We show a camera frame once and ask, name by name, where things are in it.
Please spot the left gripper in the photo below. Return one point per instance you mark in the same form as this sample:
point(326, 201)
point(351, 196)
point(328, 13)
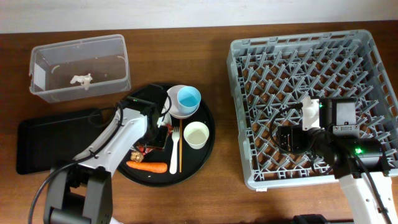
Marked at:
point(161, 142)

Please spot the round black serving tray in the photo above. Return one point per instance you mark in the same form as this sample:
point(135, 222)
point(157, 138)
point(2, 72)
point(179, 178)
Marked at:
point(192, 159)

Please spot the grey dishwasher rack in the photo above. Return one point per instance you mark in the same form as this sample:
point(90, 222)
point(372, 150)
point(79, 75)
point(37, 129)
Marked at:
point(270, 73)

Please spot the white plastic fork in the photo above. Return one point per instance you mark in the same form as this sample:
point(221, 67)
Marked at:
point(173, 159)

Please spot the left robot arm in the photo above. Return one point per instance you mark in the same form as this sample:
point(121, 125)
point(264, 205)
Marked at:
point(81, 191)

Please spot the black rectangular tray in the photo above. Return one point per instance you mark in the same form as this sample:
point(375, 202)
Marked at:
point(41, 142)

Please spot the red snack wrapper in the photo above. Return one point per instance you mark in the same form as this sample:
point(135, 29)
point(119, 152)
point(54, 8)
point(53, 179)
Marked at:
point(158, 143)

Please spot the white tissue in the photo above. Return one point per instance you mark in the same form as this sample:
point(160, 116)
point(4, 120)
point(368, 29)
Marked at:
point(83, 80)

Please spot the grey plate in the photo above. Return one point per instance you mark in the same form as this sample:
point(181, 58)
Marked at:
point(165, 119)

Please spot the blue plastic cup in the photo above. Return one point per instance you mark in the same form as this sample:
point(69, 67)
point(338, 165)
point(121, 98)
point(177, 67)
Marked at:
point(188, 99)

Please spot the wooden chopstick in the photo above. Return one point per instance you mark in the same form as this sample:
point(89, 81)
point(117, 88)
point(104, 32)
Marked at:
point(180, 145)

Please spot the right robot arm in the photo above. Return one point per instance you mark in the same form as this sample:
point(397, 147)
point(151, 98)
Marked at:
point(360, 166)

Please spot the brown walnut piece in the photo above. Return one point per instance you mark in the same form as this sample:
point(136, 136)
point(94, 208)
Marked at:
point(136, 156)

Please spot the clear plastic bin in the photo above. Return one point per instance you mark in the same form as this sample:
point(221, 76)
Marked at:
point(52, 66)

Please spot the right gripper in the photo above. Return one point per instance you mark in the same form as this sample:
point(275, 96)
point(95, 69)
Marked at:
point(295, 132)

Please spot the white cup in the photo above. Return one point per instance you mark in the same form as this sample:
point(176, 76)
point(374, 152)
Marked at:
point(196, 134)

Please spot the orange carrot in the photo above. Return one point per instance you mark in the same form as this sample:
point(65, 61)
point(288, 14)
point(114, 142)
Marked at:
point(155, 167)

